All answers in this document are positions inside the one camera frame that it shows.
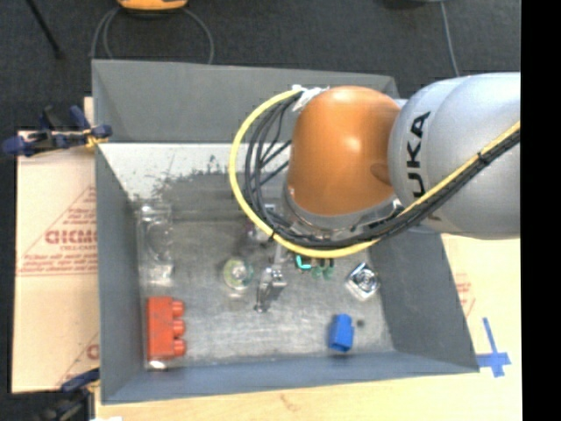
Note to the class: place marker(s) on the blue toy block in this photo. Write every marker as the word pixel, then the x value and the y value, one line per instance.
pixel 340 332

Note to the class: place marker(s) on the red toy building block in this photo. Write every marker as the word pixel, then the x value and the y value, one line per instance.
pixel 161 329

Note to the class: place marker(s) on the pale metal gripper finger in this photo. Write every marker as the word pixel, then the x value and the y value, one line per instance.
pixel 263 294
pixel 278 276

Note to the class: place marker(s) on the grey metal bin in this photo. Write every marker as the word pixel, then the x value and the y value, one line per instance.
pixel 210 108

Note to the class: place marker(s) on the tall clear glass jar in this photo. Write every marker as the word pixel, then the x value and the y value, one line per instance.
pixel 154 244

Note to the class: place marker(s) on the square clear glass dish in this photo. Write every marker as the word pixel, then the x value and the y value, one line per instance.
pixel 363 281

